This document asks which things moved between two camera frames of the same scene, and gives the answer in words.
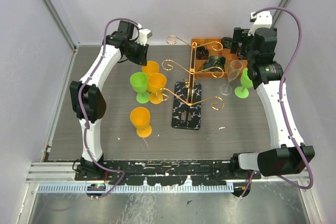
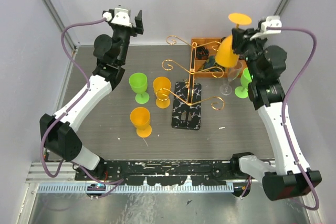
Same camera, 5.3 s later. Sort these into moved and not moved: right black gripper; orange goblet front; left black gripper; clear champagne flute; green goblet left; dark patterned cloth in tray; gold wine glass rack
Moved: left black gripper
Not moved: clear champagne flute; gold wine glass rack; orange goblet front; dark patterned cloth in tray; green goblet left; right black gripper
